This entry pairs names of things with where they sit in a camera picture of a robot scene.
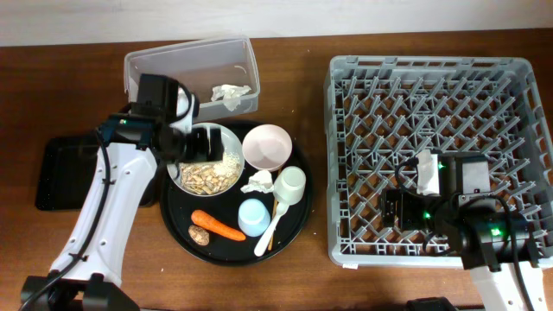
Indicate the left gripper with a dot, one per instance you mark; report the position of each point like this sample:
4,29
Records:
202,149

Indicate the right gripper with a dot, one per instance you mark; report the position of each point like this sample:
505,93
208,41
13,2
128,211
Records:
406,200

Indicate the pink bowl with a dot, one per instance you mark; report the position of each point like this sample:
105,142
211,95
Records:
267,147

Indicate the white napkin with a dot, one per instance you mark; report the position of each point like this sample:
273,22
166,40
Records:
261,182

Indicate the light blue cup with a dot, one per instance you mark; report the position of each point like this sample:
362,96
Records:
253,217

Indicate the white cup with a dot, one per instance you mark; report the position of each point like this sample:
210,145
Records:
290,185

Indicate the white tissue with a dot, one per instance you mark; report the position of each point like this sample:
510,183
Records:
230,95

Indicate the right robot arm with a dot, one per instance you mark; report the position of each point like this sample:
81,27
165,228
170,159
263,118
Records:
495,244

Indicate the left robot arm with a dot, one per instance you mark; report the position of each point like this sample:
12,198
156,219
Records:
87,274

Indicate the grey dishwasher rack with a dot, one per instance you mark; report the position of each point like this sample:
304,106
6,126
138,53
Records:
381,110

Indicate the grey plate with food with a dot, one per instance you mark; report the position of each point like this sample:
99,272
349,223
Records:
207,179

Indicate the round black tray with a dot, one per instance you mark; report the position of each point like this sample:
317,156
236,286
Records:
177,207

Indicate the orange carrot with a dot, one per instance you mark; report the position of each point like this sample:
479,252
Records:
208,222

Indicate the clear plastic bin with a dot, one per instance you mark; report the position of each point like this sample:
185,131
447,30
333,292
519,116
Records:
201,66

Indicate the brown mushroom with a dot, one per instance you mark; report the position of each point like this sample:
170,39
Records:
199,235

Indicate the wooden chopstick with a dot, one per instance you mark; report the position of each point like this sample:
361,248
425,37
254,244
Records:
269,248

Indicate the white plastic fork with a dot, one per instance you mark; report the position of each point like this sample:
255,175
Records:
263,242

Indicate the black rectangular tray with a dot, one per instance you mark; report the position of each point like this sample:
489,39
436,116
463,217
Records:
67,170

